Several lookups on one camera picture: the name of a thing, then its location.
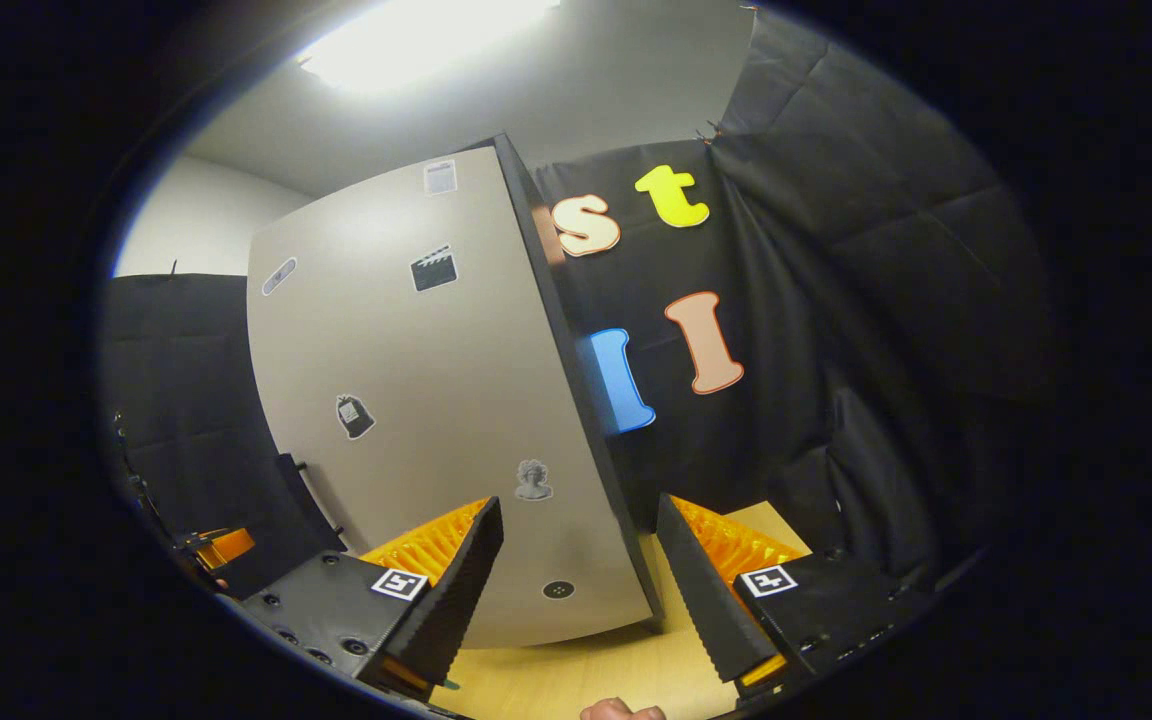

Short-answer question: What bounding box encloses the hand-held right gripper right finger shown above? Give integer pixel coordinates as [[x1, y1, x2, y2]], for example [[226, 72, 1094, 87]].
[[656, 493, 937, 701]]

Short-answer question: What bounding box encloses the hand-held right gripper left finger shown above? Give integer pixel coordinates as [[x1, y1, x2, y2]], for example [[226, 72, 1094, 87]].
[[236, 496, 505, 701]]

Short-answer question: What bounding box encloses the black cabinet door handle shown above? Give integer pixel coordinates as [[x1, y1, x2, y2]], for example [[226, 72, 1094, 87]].
[[276, 453, 347, 553]]

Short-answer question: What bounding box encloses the black backdrop cloth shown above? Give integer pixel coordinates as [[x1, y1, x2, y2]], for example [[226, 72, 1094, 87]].
[[101, 5, 1057, 591]]

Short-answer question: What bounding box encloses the ceiling light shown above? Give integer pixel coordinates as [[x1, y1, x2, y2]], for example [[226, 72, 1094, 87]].
[[296, 0, 562, 96]]

